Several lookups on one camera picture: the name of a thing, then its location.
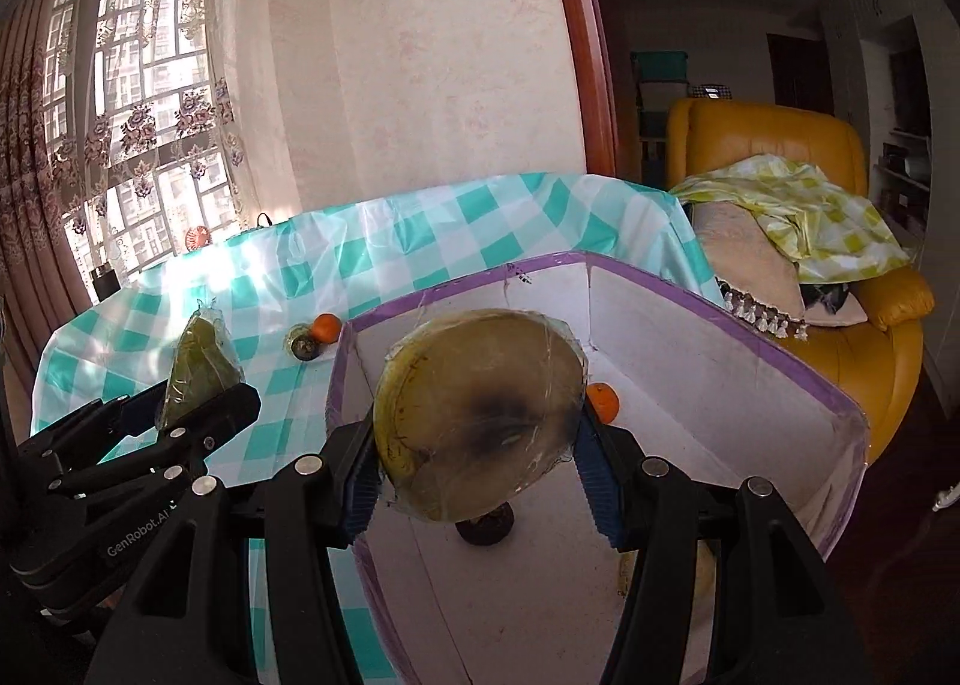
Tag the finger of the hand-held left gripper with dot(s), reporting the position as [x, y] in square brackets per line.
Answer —
[135, 415]
[225, 415]

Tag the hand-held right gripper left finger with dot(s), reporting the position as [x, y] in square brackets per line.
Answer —
[364, 497]

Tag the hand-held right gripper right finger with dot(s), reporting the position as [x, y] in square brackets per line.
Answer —
[600, 482]

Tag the green fruit piece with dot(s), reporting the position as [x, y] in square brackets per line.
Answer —
[199, 362]

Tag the orange tangerine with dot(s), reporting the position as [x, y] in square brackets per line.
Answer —
[328, 327]
[606, 404]

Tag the purple cardboard box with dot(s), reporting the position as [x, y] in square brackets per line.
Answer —
[675, 385]

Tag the dark shrivelled fruit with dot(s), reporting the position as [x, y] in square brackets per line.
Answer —
[486, 529]
[304, 345]

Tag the black object on windowsill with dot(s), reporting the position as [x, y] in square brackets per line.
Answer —
[102, 281]

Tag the small red round ornament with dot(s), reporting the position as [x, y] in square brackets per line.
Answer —
[199, 237]

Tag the beige tasselled cushion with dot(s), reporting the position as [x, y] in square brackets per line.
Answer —
[742, 257]

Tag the teal checked tablecloth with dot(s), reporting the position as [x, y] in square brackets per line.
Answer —
[420, 227]

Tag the dark cushion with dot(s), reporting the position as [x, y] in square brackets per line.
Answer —
[832, 299]

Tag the floral lace curtain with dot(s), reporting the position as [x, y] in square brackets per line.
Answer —
[120, 93]

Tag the yellow checked cloth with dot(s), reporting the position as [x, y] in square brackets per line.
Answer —
[817, 212]

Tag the yellow leather armchair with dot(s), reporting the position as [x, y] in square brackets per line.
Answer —
[780, 130]

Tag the stacked storage bins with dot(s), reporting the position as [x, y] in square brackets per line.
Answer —
[660, 81]

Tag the white wall shelf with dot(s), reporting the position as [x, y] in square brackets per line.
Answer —
[904, 160]

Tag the wooden door frame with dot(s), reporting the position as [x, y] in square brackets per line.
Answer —
[577, 40]

